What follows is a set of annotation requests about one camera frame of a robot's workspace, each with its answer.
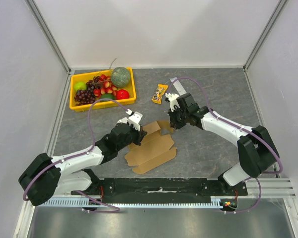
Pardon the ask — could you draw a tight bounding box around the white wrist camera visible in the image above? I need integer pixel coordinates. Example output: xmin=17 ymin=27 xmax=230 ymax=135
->
xmin=165 ymin=93 xmax=180 ymax=112
xmin=126 ymin=109 xmax=143 ymax=131

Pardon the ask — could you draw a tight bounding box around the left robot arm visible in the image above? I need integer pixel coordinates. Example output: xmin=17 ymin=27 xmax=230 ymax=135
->
xmin=18 ymin=123 xmax=147 ymax=206

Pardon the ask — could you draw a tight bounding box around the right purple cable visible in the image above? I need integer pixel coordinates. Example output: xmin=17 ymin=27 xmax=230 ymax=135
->
xmin=167 ymin=76 xmax=284 ymax=215

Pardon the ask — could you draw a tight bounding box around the white paper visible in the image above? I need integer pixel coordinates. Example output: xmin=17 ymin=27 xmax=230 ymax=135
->
xmin=117 ymin=117 xmax=129 ymax=124

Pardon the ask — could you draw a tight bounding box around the clear plastic stick box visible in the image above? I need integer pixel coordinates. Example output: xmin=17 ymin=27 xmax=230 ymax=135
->
xmin=170 ymin=77 xmax=187 ymax=96

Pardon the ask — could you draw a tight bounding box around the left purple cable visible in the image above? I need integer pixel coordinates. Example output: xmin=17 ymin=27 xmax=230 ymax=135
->
xmin=22 ymin=98 xmax=132 ymax=213

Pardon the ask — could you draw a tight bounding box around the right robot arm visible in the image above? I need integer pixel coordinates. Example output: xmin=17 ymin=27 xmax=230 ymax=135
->
xmin=165 ymin=93 xmax=279 ymax=195

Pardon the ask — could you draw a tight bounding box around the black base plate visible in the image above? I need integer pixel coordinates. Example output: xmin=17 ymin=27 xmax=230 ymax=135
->
xmin=84 ymin=178 xmax=248 ymax=204

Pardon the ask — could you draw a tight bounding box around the grey slotted cable duct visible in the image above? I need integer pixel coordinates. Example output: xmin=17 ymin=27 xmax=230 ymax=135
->
xmin=39 ymin=197 xmax=224 ymax=209

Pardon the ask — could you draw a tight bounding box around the dark purple grape bunch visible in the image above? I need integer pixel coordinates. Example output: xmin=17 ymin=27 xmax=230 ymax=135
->
xmin=74 ymin=90 xmax=95 ymax=106

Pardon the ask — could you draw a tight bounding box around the red tomato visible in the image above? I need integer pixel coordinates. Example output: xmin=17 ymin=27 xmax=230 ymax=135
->
xmin=116 ymin=89 xmax=130 ymax=100

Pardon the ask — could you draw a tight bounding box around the cardboard box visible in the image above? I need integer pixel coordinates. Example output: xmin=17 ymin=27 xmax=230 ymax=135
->
xmin=125 ymin=120 xmax=177 ymax=175

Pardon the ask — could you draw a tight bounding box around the yellow plastic bin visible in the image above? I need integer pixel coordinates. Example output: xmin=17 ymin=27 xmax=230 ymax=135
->
xmin=70 ymin=67 xmax=137 ymax=112

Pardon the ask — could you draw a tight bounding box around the green netted melon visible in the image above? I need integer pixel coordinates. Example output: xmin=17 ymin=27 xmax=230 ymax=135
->
xmin=111 ymin=67 xmax=131 ymax=88

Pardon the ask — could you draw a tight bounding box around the red cherry bunch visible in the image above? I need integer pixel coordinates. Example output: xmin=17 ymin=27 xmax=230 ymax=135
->
xmin=86 ymin=74 xmax=117 ymax=98

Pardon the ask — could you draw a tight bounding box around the yellow candy bag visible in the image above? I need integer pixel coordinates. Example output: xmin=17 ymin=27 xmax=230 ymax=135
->
xmin=151 ymin=84 xmax=168 ymax=104

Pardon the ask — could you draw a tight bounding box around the white tape strip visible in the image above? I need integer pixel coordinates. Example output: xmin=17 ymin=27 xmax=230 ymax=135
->
xmin=147 ymin=187 xmax=177 ymax=194

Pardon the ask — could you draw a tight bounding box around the purple cable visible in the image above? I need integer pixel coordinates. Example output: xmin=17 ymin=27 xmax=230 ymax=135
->
xmin=22 ymin=98 xmax=132 ymax=213
xmin=167 ymin=76 xmax=284 ymax=215

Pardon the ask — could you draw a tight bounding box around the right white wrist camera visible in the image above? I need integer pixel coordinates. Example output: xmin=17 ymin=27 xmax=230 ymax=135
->
xmin=165 ymin=93 xmax=180 ymax=112

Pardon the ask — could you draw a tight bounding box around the green apple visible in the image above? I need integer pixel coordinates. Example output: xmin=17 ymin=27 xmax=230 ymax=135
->
xmin=74 ymin=81 xmax=87 ymax=91

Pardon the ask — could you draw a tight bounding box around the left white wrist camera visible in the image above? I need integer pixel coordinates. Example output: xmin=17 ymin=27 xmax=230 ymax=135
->
xmin=126 ymin=109 xmax=143 ymax=131

